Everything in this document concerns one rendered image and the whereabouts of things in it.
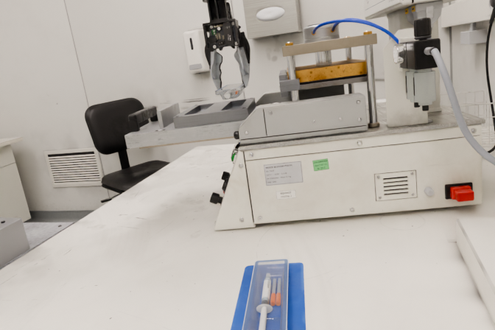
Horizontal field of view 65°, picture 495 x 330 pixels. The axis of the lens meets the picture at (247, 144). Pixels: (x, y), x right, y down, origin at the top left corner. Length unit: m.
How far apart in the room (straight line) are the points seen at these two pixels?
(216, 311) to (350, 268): 0.22
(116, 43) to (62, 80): 0.55
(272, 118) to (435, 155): 0.32
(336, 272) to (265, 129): 0.30
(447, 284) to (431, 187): 0.25
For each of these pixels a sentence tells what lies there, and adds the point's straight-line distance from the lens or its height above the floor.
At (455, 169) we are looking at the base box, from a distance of 0.84.
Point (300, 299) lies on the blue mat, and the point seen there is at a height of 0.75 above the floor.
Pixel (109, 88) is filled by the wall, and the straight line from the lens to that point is 2.94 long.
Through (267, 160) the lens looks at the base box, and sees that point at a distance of 0.77.
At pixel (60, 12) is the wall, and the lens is 3.15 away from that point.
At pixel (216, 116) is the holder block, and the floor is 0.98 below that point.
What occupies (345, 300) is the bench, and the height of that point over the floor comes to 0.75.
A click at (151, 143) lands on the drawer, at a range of 0.87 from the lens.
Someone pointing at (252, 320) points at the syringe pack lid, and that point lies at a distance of 0.54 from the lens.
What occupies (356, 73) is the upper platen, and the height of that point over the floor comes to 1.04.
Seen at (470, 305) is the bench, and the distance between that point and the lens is 0.61.
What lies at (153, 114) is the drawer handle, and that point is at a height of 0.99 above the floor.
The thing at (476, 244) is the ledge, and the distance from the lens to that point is 0.66.
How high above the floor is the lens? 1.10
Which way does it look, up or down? 13 degrees down
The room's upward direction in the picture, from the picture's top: 8 degrees counter-clockwise
